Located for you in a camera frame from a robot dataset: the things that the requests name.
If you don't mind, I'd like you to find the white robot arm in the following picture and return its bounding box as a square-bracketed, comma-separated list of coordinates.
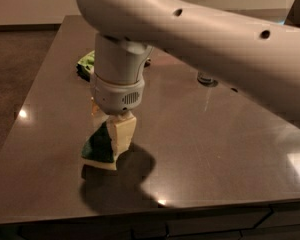
[76, 0, 300, 129]

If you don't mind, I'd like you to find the green and yellow sponge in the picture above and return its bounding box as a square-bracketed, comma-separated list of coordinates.
[81, 123, 117, 171]

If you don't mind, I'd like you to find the blue silver drink can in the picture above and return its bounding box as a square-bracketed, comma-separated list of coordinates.
[197, 72, 214, 85]

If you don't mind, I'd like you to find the green snack bag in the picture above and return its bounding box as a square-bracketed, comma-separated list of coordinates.
[76, 51, 95, 81]

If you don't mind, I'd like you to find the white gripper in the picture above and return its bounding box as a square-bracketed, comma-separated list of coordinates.
[90, 74, 145, 155]

